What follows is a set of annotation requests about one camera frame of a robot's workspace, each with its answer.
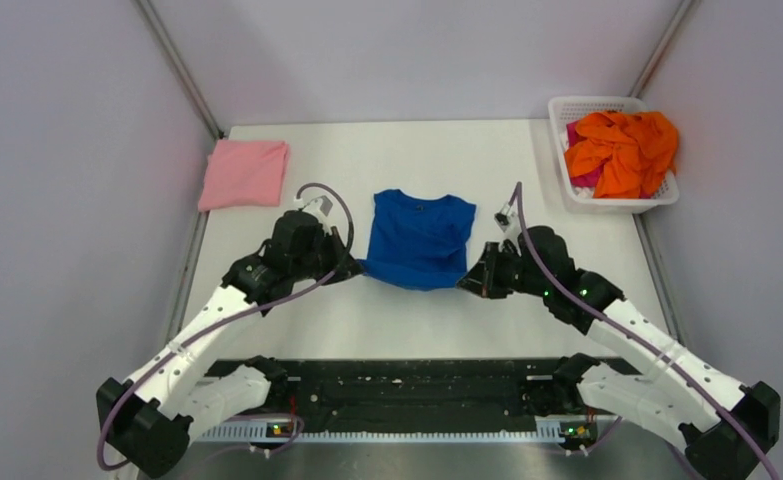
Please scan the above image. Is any white plastic laundry basket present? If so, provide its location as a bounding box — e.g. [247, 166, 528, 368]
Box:
[548, 95, 680, 214]

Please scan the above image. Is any folded pink t shirt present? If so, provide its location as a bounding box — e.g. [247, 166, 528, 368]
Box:
[197, 139, 290, 212]

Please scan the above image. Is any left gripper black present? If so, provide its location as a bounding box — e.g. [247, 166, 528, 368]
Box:
[291, 225, 364, 285]

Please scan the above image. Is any corner frame post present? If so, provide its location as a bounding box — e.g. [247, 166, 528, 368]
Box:
[628, 0, 700, 98]
[132, 0, 224, 140]

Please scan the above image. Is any blue printed t shirt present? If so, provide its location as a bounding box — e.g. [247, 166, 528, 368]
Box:
[361, 189, 477, 291]

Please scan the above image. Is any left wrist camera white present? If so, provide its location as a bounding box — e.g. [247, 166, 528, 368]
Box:
[294, 195, 333, 219]

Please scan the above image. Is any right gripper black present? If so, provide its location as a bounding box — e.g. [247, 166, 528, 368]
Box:
[457, 241, 550, 299]

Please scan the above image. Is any right corner frame post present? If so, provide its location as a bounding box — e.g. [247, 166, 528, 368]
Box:
[628, 0, 700, 98]

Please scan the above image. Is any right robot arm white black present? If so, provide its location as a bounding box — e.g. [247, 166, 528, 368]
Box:
[457, 214, 781, 479]

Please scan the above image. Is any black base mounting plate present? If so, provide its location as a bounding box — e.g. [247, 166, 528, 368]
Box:
[240, 358, 601, 435]

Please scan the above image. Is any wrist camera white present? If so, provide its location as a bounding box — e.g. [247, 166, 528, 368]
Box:
[294, 195, 333, 219]
[494, 204, 520, 236]

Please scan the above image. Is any magenta garment in basket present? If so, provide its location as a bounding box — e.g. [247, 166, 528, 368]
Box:
[566, 121, 601, 188]

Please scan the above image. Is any aluminium frame rail front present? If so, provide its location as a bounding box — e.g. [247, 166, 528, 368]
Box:
[195, 416, 596, 446]

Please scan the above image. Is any orange t shirt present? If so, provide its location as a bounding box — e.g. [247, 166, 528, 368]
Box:
[565, 111, 679, 199]

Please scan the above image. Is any left corner frame post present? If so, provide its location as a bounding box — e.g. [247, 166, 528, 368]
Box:
[132, 0, 224, 140]

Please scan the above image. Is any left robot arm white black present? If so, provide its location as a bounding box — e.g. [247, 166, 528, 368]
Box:
[96, 206, 361, 478]

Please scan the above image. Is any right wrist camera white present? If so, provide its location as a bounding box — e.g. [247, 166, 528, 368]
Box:
[494, 204, 520, 236]

